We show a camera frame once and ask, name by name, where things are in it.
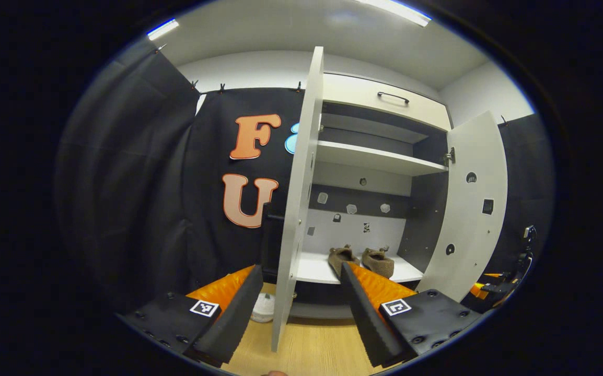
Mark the white drawer front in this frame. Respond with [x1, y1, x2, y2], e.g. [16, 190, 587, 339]
[322, 73, 451, 132]

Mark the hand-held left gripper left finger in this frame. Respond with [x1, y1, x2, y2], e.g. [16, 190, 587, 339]
[119, 264, 264, 369]

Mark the white round object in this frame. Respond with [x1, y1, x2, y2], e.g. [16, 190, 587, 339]
[251, 292, 276, 323]

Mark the black backdrop cloth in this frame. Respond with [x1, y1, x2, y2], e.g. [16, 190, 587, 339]
[56, 44, 307, 314]
[482, 112, 550, 293]

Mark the ceiling light strip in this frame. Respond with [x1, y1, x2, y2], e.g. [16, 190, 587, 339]
[354, 0, 432, 28]
[146, 19, 180, 41]

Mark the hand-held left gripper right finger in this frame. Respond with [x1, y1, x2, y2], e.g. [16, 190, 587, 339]
[340, 261, 482, 369]

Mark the black door handle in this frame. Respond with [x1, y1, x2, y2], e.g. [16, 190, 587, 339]
[260, 203, 285, 280]

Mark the brown fuzzy shoe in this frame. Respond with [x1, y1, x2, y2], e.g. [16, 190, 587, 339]
[328, 244, 361, 278]
[361, 245, 395, 279]

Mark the white cabinet shelf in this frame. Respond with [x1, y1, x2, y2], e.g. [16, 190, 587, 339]
[294, 252, 425, 285]
[316, 140, 448, 177]

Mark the black drawer handle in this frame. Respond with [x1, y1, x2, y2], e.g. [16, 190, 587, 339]
[377, 91, 410, 105]

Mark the white cabinet door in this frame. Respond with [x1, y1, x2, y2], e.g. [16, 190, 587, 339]
[270, 46, 326, 353]
[416, 110, 508, 303]

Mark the white shoe cabinet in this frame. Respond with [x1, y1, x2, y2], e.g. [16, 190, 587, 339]
[260, 46, 508, 353]

